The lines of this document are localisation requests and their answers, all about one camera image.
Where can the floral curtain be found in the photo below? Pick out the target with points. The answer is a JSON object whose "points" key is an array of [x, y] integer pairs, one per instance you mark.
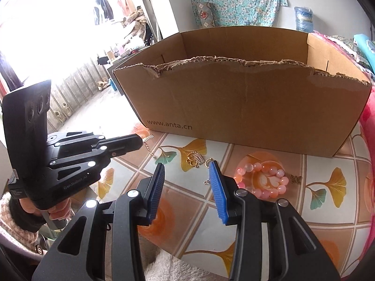
{"points": [[240, 0]]}

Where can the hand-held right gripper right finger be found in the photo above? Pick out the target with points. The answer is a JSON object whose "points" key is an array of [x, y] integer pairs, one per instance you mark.
{"points": [[218, 193]]}

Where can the white fluffy garment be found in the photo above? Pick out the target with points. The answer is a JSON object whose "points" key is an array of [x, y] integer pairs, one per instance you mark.
{"points": [[158, 266]]}

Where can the metal balcony railing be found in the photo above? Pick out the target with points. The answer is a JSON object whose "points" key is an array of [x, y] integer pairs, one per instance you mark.
{"points": [[76, 87]]}

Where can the large water jug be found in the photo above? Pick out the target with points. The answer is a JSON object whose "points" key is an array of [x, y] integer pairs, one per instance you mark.
{"points": [[303, 20]]}

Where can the person's left hand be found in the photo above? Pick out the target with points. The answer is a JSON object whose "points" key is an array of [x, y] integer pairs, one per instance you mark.
{"points": [[60, 212]]}

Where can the blue bottle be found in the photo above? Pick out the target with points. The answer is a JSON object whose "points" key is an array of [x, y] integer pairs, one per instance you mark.
{"points": [[113, 85]]}

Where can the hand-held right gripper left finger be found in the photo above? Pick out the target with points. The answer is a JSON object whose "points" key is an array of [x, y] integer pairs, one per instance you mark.
{"points": [[156, 193]]}

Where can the person's left forearm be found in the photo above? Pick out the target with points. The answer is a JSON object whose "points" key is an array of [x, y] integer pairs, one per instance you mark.
{"points": [[14, 234]]}

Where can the brown cardboard box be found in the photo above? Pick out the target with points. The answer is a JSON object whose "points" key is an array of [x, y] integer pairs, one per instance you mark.
{"points": [[249, 102]]}

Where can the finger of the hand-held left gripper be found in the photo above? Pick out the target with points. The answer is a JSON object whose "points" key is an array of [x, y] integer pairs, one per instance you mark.
{"points": [[73, 137], [123, 149]]}

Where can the pair of sandals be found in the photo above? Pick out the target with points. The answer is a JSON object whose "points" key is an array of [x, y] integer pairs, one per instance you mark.
{"points": [[102, 85]]}

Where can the heap of clothes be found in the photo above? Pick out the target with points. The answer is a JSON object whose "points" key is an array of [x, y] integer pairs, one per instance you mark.
{"points": [[137, 23]]}

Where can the blue quilt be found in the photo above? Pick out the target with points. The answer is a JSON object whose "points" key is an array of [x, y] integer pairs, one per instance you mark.
{"points": [[364, 44]]}

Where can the leaf and coffee pattern tablecloth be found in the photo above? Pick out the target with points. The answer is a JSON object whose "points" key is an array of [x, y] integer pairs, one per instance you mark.
{"points": [[322, 225]]}

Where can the diamond pattern rolled mat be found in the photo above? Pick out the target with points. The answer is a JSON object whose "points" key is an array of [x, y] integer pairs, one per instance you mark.
{"points": [[205, 14]]}

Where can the hanging clothes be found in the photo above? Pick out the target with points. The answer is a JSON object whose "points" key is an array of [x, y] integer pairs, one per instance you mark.
{"points": [[104, 5]]}

